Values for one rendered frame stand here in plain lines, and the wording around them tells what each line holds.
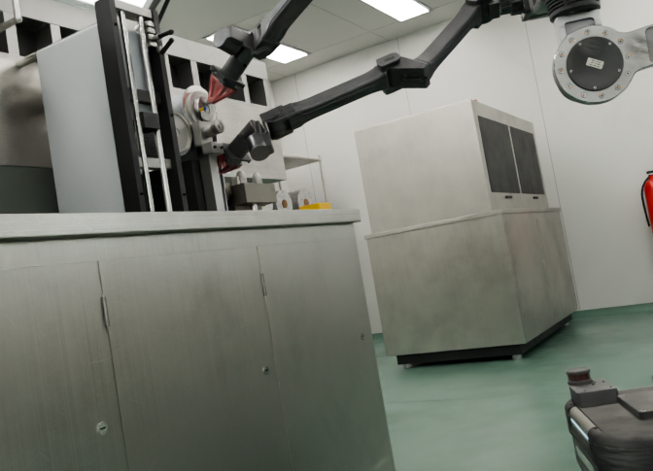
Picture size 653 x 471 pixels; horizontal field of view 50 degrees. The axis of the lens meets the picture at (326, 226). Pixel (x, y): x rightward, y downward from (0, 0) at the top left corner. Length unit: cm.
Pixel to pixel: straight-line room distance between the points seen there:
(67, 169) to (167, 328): 65
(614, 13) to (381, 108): 218
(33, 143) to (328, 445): 114
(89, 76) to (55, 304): 78
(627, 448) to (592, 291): 448
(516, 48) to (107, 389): 552
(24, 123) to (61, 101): 16
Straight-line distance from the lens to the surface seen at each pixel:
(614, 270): 616
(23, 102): 211
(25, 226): 124
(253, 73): 299
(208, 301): 155
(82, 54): 193
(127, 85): 176
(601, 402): 211
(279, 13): 190
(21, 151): 206
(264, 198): 218
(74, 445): 130
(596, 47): 195
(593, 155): 618
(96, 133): 186
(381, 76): 206
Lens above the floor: 72
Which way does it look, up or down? 4 degrees up
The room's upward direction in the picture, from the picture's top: 10 degrees counter-clockwise
